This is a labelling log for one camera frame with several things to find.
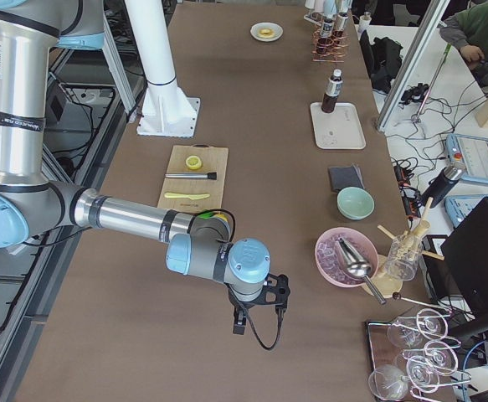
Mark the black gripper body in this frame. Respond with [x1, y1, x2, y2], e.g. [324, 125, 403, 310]
[227, 274, 290, 335]

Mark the glazed ring donut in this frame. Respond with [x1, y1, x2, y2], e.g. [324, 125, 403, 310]
[258, 28, 275, 38]

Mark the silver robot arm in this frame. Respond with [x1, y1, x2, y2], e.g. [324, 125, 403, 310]
[0, 1, 290, 334]

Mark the cream rabbit tray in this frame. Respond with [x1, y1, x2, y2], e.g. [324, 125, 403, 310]
[310, 102, 366, 150]

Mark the dark tea bottle on tray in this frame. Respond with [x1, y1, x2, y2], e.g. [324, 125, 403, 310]
[321, 69, 343, 113]

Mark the pink bowl with ice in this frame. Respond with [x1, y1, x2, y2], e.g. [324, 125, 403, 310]
[314, 227, 378, 288]

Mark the steel ice scoop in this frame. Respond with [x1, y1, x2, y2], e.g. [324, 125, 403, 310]
[336, 237, 386, 305]

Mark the yellow lemon upper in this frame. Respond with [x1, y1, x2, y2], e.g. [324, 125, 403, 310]
[213, 213, 229, 223]

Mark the green lime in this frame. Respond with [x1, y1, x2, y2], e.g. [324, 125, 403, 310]
[197, 212, 213, 219]

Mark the mint green bowl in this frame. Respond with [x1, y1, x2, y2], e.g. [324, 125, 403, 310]
[336, 187, 375, 220]

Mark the clear glass pitcher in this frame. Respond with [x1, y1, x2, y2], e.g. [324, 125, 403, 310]
[384, 234, 422, 281]

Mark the grey folded cloth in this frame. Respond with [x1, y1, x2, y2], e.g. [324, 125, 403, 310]
[328, 164, 365, 192]

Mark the wooden mug tree stand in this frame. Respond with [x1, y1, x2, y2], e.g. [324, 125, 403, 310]
[378, 198, 444, 281]

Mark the steel cylindrical muddler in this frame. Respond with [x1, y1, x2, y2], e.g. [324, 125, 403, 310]
[165, 172, 218, 180]

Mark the wine glass on rack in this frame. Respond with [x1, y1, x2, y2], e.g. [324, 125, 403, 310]
[387, 317, 423, 348]

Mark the wooden cutting board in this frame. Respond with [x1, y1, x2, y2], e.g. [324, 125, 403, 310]
[157, 145, 229, 213]

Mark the yellow plastic knife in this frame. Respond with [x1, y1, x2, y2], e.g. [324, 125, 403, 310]
[163, 192, 210, 200]

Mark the half lemon slice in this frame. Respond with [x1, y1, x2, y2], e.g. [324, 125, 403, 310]
[185, 155, 203, 171]

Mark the teach pendant tablet near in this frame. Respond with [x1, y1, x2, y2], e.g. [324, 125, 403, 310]
[444, 194, 488, 228]

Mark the teach pendant tablet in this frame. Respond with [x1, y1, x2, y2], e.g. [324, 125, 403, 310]
[445, 133, 488, 185]
[444, 194, 488, 228]

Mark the black computer monitor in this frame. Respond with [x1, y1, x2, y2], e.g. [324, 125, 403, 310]
[442, 197, 488, 313]

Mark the black thermos bottle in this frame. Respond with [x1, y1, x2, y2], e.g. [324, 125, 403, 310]
[420, 162, 466, 209]

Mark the teach pendant tablet far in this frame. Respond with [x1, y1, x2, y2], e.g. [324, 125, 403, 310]
[445, 133, 488, 185]

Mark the white round plate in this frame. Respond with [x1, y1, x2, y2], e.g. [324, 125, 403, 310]
[250, 22, 284, 42]

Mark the bottle lying in rack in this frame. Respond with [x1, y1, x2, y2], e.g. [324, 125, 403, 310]
[320, 17, 334, 39]

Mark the seated person green jacket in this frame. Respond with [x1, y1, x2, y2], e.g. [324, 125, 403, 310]
[439, 1, 488, 74]

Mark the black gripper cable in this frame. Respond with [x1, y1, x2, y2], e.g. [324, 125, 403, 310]
[239, 307, 287, 352]

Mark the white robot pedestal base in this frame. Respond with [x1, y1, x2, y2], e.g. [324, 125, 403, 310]
[126, 0, 200, 138]

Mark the copper wire bottle rack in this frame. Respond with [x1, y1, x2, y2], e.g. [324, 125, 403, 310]
[312, 15, 348, 64]

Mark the aluminium frame post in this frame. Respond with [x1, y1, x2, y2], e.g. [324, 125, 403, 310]
[376, 0, 449, 133]

